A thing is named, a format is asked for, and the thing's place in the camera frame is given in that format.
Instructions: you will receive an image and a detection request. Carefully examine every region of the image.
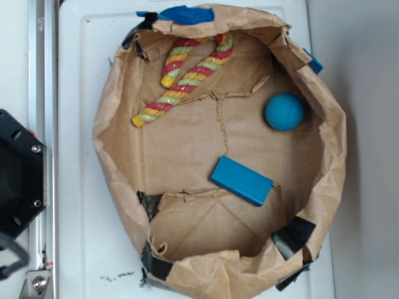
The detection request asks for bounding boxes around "metal corner bracket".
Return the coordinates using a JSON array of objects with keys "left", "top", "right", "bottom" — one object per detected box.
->
[{"left": 19, "top": 270, "right": 54, "bottom": 299}]

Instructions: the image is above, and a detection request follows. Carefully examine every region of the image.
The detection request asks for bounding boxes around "brown paper bag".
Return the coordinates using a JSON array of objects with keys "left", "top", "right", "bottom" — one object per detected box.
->
[{"left": 94, "top": 4, "right": 347, "bottom": 298}]

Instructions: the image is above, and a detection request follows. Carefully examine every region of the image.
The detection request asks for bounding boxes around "black tape upper left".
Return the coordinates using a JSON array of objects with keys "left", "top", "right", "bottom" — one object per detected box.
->
[{"left": 122, "top": 12, "right": 158, "bottom": 50}]

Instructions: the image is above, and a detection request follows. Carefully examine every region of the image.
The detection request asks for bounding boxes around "blue dimpled ball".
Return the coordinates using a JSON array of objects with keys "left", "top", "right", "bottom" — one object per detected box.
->
[{"left": 264, "top": 93, "right": 305, "bottom": 131}]

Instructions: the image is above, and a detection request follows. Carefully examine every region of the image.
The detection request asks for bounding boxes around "blue tape piece right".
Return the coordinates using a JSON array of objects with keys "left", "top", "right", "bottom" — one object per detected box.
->
[{"left": 303, "top": 48, "right": 324, "bottom": 75}]

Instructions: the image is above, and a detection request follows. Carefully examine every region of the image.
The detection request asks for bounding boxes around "black tape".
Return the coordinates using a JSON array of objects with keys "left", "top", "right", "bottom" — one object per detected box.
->
[
  {"left": 141, "top": 242, "right": 174, "bottom": 281},
  {"left": 271, "top": 216, "right": 316, "bottom": 260},
  {"left": 122, "top": 12, "right": 158, "bottom": 50}
]

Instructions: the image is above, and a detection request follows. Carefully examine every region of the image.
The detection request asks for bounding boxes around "multicolored twisted rope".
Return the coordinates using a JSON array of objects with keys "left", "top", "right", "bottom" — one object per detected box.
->
[{"left": 131, "top": 32, "right": 235, "bottom": 128}]

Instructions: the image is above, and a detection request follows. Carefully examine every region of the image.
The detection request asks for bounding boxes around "blue rectangular block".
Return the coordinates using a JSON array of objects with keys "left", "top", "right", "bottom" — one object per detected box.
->
[{"left": 210, "top": 156, "right": 273, "bottom": 207}]

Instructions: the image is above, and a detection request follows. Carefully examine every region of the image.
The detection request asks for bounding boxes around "black tape lower left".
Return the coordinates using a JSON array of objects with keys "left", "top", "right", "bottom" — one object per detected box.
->
[{"left": 141, "top": 242, "right": 174, "bottom": 281}]

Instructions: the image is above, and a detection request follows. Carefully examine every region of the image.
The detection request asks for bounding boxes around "black tape lower right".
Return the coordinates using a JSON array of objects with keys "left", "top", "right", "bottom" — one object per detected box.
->
[{"left": 271, "top": 216, "right": 316, "bottom": 260}]

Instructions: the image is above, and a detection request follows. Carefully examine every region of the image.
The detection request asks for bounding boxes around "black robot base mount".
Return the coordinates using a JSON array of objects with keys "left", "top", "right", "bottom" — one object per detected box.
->
[{"left": 1, "top": 109, "right": 46, "bottom": 239}]

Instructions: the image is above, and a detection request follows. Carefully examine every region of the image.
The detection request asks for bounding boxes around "blue tape piece top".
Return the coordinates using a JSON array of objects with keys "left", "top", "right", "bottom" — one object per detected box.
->
[{"left": 136, "top": 6, "right": 215, "bottom": 25}]

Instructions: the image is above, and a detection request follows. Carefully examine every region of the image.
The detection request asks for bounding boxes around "blue tape piece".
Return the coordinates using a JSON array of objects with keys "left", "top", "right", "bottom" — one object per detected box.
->
[
  {"left": 303, "top": 48, "right": 324, "bottom": 75},
  {"left": 136, "top": 6, "right": 215, "bottom": 25}
]

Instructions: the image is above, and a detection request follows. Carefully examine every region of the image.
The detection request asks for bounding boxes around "aluminium extrusion rail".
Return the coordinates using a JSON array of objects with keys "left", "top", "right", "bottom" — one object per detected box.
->
[{"left": 28, "top": 1, "right": 60, "bottom": 298}]

